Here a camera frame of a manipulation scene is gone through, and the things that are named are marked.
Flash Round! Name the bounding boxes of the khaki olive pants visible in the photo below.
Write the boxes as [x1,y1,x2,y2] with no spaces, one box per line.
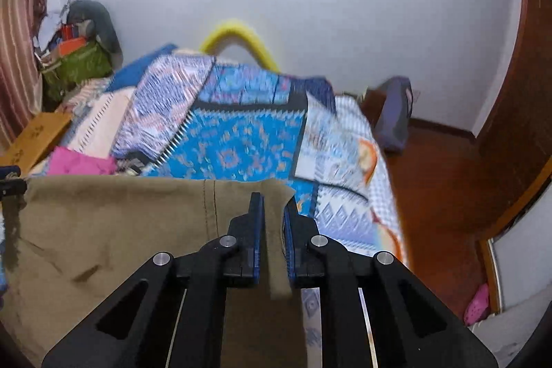
[1,176,308,367]

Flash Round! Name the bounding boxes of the brown wooden door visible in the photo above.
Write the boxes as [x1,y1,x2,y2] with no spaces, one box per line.
[476,0,551,238]

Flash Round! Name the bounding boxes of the striped pink curtain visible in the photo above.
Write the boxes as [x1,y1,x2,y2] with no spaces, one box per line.
[1,0,47,151]

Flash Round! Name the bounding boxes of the pink folded garment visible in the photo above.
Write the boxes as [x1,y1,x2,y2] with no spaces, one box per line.
[47,147,116,176]

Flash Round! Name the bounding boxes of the green patterned bag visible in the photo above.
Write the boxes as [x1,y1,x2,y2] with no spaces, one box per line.
[41,42,113,102]

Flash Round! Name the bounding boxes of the yellow fuzzy headboard arc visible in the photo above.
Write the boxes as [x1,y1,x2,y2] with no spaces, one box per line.
[199,19,280,73]

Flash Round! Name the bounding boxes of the purple grey backpack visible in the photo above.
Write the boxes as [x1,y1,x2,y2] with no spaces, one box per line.
[373,77,414,153]

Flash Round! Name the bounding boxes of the orange cardboard box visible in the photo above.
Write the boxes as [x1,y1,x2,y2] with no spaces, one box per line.
[1,112,72,175]

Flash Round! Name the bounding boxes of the blue patchwork bedspread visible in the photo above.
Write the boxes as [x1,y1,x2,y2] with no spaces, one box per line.
[30,44,409,351]

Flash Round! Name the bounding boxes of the pink slipper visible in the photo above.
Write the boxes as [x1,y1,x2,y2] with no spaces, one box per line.
[463,283,489,326]

